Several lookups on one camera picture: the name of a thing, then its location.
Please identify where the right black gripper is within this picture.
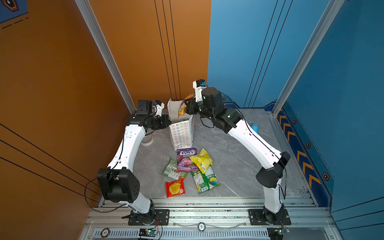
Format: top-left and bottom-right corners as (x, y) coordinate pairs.
(183, 97), (217, 122)

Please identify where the orange Fox's candy bag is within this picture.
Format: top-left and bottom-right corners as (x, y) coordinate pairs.
(178, 94), (195, 118)

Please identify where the white printed paper bag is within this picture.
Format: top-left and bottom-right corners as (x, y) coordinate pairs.
(167, 99), (194, 150)

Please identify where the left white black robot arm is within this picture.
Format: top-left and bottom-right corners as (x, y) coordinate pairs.
(97, 100), (171, 225)

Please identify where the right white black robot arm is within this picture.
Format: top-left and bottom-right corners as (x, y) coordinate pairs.
(185, 87), (291, 225)

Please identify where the yellow snack bag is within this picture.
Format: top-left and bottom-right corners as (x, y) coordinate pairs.
(190, 149), (213, 174)

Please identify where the purple Fox's candy bag left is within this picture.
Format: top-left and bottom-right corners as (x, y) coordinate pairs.
(177, 148), (199, 173)

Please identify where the green snack bag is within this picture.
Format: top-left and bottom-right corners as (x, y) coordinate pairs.
(191, 166), (220, 194)

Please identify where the blue toy microphone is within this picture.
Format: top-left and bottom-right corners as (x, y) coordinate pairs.
(252, 124), (259, 133)

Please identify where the green white snack packet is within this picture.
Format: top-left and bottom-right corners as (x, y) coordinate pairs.
(162, 158), (188, 180)

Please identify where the red yellow snack packet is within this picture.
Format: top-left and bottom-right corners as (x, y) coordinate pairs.
(165, 178), (186, 198)

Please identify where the left green circuit board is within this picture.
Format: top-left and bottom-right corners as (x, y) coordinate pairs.
(138, 229), (159, 240)

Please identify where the green circuit board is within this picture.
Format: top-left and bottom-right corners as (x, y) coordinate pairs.
(267, 228), (291, 240)
(138, 229), (159, 240)

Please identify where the round brown badge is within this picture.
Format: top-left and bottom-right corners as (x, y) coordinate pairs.
(101, 228), (111, 238)

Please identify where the right green circuit board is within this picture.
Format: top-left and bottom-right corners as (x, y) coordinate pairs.
(267, 228), (291, 240)

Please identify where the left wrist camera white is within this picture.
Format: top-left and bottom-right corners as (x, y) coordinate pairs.
(153, 100), (165, 116)

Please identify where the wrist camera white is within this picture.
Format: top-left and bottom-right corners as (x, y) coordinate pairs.
(153, 100), (165, 116)
(193, 79), (207, 102)

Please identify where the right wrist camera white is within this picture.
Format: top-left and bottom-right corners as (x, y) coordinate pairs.
(193, 79), (207, 102)

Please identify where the left aluminium corner post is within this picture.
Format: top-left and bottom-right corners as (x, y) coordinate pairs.
(75, 0), (136, 114)

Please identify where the aluminium corner post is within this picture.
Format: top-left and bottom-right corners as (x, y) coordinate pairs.
(75, 0), (136, 114)
(272, 0), (345, 118)

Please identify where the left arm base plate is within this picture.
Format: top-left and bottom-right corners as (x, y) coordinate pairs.
(128, 209), (170, 226)

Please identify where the aluminium frame rail base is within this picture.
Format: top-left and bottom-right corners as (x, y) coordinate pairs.
(80, 192), (342, 240)

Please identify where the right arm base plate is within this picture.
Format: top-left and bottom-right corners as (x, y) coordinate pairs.
(248, 207), (292, 226)

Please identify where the right aluminium corner post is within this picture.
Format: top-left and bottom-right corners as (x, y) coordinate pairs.
(272, 0), (345, 118)

